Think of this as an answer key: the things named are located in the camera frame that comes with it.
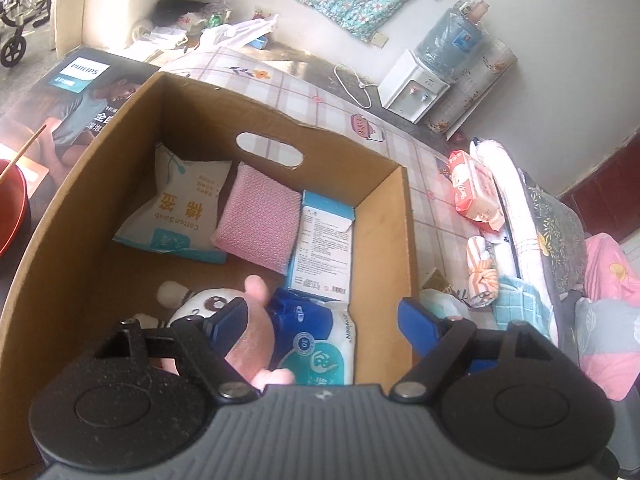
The wall socket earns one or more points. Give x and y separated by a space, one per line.
380 40

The blue water bottle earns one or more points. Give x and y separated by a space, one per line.
447 45

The white rolled quilt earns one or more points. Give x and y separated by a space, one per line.
510 200

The small clear bottle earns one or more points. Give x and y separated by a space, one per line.
466 6

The pink plush toy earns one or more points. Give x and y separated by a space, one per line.
255 340

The grey blue pillow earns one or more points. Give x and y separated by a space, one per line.
605 325

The white cotton swab bag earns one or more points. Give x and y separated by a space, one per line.
170 205

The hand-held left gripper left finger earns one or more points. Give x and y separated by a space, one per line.
227 321

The cardboard box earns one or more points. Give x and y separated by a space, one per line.
380 240

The pink knitted sponge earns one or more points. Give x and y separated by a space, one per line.
255 215

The white plastic bag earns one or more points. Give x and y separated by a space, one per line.
240 30

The red wet wipes pack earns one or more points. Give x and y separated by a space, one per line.
472 190

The blue wet wipes pack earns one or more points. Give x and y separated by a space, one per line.
320 340

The printed appliance box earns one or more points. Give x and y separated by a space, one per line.
75 110

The red bowl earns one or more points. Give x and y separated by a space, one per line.
12 210

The black bag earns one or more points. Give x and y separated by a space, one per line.
175 5

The grey floral bedding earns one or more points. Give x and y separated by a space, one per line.
555 230

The white water dispenser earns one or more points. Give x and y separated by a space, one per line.
407 85

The blue and white carton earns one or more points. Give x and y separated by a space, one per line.
322 245

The brown door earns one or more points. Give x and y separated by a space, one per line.
605 195

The wheelchair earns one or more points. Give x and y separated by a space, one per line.
20 10

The orange striped cloth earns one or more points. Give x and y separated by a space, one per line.
482 270

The teal small box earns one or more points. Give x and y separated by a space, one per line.
258 42

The pink pillow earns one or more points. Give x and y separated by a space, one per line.
615 270

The patterned paper roll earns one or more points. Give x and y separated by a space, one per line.
480 90

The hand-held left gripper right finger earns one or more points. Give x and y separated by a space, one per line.
417 321

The small pink bottle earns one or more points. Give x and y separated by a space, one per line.
479 10

